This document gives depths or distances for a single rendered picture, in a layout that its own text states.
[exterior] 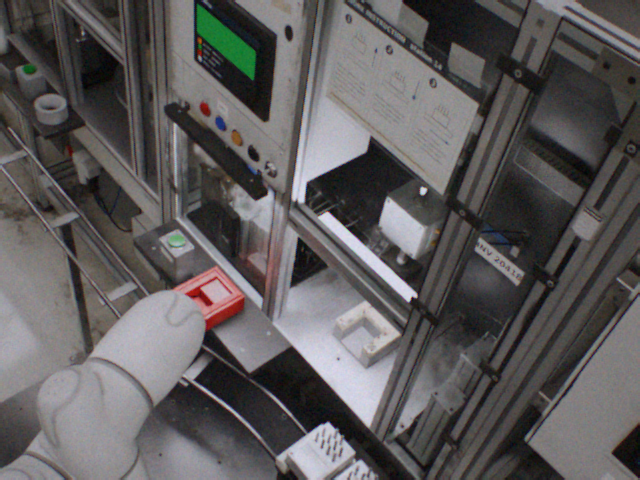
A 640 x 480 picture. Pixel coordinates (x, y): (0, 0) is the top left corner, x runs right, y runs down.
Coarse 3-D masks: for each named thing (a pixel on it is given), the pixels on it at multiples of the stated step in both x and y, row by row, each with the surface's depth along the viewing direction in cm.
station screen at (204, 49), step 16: (224, 16) 137; (240, 32) 135; (208, 48) 146; (256, 48) 133; (208, 64) 149; (224, 64) 144; (256, 64) 135; (224, 80) 147; (240, 80) 142; (256, 80) 138; (240, 96) 145
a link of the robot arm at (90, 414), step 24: (96, 360) 111; (48, 384) 105; (72, 384) 103; (96, 384) 106; (120, 384) 108; (48, 408) 103; (72, 408) 102; (96, 408) 104; (120, 408) 107; (144, 408) 111; (48, 432) 105; (72, 432) 103; (96, 432) 105; (120, 432) 108; (72, 456) 105; (96, 456) 106; (120, 456) 109
